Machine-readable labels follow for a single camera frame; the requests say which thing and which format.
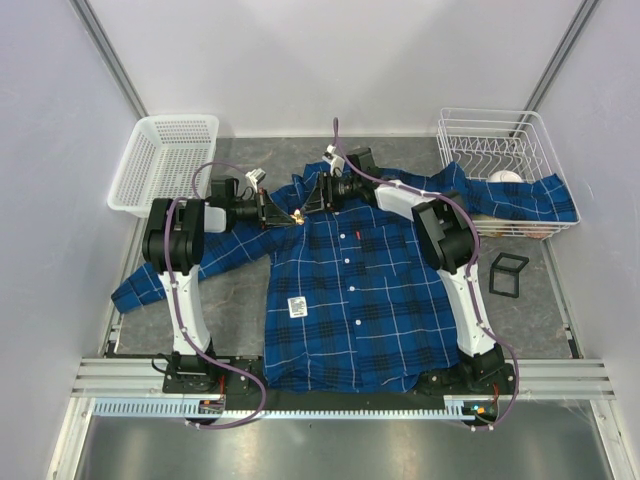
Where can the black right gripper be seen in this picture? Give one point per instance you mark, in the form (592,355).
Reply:
(318,198)

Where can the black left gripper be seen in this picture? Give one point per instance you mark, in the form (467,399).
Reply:
(268,214)

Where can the blue plaid shirt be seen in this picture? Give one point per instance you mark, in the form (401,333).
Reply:
(351,306)

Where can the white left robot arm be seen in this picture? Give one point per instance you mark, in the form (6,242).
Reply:
(173,243)

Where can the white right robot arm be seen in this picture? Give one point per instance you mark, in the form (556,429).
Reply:
(447,241)

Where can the black brooch display box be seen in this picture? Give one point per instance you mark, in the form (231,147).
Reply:
(504,277)

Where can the white perforated plastic basket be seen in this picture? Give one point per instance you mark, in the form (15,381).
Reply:
(165,157)

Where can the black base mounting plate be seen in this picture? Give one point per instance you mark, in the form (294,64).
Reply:
(241,376)

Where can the beige ceramic bowl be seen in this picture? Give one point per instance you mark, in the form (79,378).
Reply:
(489,226)

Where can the white ceramic bowl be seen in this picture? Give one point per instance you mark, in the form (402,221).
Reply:
(504,176)

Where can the pink patterned bowl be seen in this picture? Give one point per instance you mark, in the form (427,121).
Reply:
(537,231)

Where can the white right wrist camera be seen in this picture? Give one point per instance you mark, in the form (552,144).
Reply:
(335,161)

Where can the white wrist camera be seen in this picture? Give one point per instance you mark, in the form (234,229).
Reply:
(335,161)
(255,177)

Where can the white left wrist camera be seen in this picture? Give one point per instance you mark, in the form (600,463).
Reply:
(255,177)

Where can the white wire dish rack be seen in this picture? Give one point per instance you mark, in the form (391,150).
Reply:
(505,146)

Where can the white slotted cable duct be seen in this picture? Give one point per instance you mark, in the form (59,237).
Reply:
(308,406)

